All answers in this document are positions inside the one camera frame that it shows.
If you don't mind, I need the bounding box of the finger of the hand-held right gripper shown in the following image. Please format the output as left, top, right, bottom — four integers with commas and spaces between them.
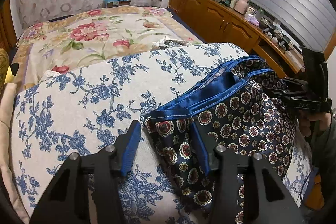
262, 85, 292, 109

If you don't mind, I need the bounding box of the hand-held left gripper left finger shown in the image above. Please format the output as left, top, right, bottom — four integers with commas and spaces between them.
29, 119, 145, 224

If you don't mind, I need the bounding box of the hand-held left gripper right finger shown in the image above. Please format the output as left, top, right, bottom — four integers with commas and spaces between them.
190, 122, 305, 224

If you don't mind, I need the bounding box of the patterned satin pajama top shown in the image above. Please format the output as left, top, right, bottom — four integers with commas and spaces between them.
146, 55, 300, 224

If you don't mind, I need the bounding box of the person's right forearm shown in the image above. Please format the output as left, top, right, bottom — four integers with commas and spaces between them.
307, 119, 336, 214

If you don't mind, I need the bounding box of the person's right hand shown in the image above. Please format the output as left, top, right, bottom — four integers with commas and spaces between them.
299, 110, 328, 140

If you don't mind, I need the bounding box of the purple soft pouch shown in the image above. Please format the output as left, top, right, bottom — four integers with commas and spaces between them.
245, 13, 260, 25

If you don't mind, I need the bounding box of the pink thermos flask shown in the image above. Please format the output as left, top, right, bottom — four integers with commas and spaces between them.
234, 0, 249, 14

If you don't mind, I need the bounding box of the wooden sideboard cabinet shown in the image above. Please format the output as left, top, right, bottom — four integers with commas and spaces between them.
168, 0, 302, 79

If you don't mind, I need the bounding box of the lace trimmed dark cloth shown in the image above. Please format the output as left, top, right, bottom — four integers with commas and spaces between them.
152, 35, 200, 51

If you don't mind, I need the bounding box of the beige pillow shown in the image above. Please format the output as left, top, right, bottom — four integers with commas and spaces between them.
0, 82, 29, 224

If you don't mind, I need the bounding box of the pink floral bedsheet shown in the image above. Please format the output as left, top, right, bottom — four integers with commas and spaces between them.
12, 6, 205, 88

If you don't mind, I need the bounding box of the yellow plush toy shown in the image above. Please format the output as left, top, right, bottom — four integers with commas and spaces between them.
4, 63, 19, 85

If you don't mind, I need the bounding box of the gold patterned pillow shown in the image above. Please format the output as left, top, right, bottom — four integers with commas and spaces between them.
0, 48, 9, 93

